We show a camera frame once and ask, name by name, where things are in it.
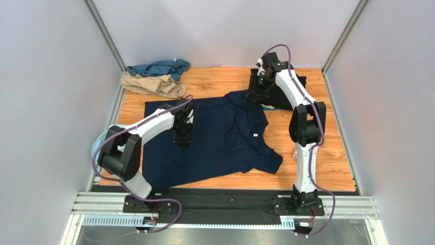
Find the aluminium corner post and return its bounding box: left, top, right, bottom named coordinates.
left=322, top=0, right=371, bottom=75
left=83, top=0, right=126, bottom=74

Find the light blue round device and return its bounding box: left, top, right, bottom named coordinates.
left=91, top=124, right=117, bottom=159

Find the right aluminium corner post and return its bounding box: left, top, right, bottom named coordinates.
left=322, top=0, right=371, bottom=75

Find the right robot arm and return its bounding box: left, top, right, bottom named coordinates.
left=247, top=61, right=326, bottom=195

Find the aluminium front rail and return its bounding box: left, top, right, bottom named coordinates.
left=60, top=191, right=389, bottom=245

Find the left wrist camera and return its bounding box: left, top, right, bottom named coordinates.
left=177, top=102, right=195, bottom=124

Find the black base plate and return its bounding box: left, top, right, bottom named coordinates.
left=90, top=185, right=360, bottom=225

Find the navy blue t shirt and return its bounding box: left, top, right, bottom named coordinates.
left=142, top=90, right=283, bottom=190

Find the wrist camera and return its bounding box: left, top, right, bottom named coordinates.
left=256, top=52, right=280, bottom=69
left=177, top=102, right=195, bottom=124

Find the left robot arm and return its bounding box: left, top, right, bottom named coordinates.
left=92, top=98, right=194, bottom=201

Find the beige t shirt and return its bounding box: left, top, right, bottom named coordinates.
left=120, top=72, right=187, bottom=99

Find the left aluminium corner post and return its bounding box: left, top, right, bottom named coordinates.
left=83, top=0, right=126, bottom=74

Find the folded black t shirt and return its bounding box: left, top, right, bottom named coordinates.
left=251, top=68, right=309, bottom=111

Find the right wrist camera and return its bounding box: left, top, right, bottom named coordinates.
left=256, top=52, right=280, bottom=69

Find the teal blue t shirt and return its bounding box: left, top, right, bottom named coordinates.
left=126, top=59, right=190, bottom=82

